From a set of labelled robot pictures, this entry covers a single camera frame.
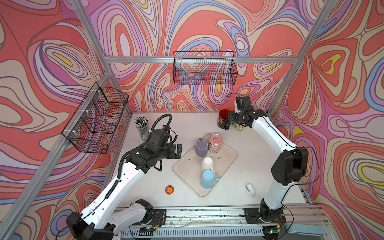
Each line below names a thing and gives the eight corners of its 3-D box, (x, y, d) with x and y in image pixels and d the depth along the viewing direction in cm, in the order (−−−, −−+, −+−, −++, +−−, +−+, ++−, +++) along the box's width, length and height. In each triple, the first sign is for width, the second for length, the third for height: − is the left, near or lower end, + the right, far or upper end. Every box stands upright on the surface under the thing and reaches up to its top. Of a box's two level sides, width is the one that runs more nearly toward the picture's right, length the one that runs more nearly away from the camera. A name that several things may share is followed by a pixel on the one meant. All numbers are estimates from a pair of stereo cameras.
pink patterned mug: (208, 153, 97) (209, 144, 89) (207, 142, 102) (209, 133, 94) (221, 153, 97) (223, 144, 89) (219, 142, 102) (222, 133, 94)
